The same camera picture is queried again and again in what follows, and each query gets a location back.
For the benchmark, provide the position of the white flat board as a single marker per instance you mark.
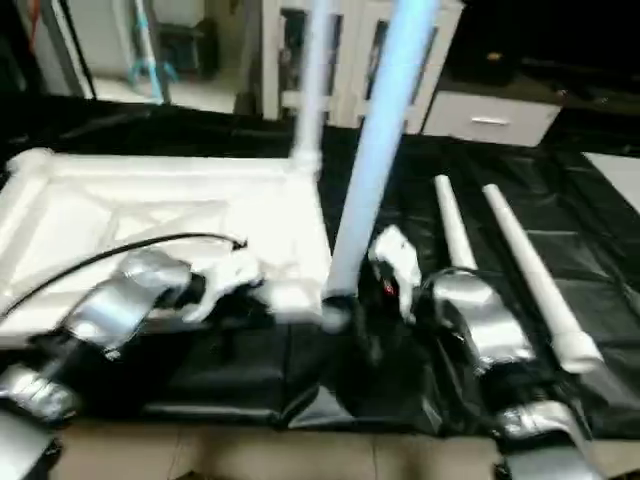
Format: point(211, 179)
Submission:
point(618, 180)

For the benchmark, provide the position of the black work mat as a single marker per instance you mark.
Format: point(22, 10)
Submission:
point(300, 380)

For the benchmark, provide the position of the white glass door cabinet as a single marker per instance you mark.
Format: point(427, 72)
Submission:
point(355, 60)

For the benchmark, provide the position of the light blue stand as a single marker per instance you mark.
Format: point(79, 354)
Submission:
point(148, 50)

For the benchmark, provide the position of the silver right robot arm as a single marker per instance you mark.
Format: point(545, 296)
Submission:
point(480, 320)

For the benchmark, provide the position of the white drawer unit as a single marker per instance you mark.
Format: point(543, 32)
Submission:
point(490, 118)

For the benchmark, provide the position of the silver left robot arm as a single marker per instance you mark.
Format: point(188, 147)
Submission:
point(110, 310)

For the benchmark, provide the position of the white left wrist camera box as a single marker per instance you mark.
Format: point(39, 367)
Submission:
point(230, 275)

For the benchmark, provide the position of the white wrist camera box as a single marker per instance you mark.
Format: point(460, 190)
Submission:
point(230, 275)
point(400, 260)

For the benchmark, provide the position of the dark low sideboard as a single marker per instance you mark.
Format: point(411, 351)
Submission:
point(560, 40)

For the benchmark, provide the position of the white plastic table leg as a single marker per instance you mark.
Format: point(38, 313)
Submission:
point(455, 225)
point(535, 280)
point(312, 90)
point(380, 130)

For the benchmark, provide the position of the white plastic table top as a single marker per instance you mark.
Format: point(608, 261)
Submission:
point(120, 200)

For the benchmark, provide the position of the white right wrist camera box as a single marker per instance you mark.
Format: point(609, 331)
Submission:
point(400, 260)

